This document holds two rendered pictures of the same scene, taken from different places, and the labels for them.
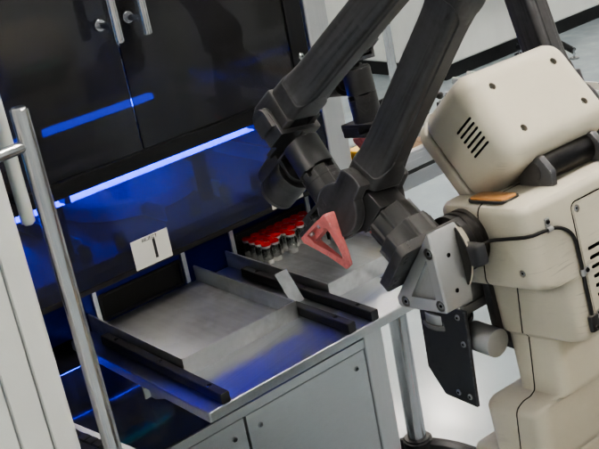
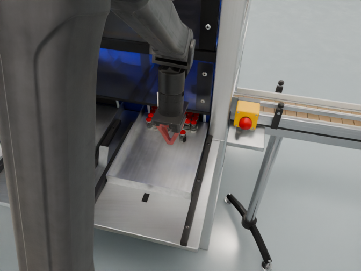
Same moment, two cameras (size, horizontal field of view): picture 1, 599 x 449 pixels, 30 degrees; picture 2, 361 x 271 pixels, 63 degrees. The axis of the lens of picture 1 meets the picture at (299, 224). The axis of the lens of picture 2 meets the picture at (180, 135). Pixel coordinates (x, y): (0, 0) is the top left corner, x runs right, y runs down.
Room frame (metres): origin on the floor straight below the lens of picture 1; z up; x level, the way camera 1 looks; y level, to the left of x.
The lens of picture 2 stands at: (1.77, -0.58, 1.62)
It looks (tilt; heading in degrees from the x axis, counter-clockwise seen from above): 45 degrees down; 50
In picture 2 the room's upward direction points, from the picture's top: straight up
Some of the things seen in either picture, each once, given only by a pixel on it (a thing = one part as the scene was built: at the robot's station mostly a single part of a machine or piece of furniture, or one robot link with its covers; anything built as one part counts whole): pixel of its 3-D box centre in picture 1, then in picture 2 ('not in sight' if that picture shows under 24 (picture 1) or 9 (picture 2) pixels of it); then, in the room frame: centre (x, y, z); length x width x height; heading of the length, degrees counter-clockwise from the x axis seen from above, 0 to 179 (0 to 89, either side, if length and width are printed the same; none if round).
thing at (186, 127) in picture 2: (289, 238); (172, 123); (2.25, 0.03, 0.90); 0.18 x 0.02 x 0.05; 126
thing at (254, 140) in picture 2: not in sight; (246, 133); (2.45, -0.16, 0.87); 0.14 x 0.13 x 0.02; 36
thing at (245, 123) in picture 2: not in sight; (245, 122); (2.37, -0.20, 0.99); 0.04 x 0.04 x 0.04; 36
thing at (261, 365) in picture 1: (283, 301); (109, 157); (2.01, 0.06, 0.87); 0.70 x 0.48 x 0.02; 126
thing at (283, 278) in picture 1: (306, 292); (96, 169); (1.94, 0.01, 0.91); 0.14 x 0.03 x 0.06; 37
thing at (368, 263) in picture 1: (323, 250); (163, 146); (2.16, -0.04, 0.90); 0.34 x 0.26 x 0.04; 36
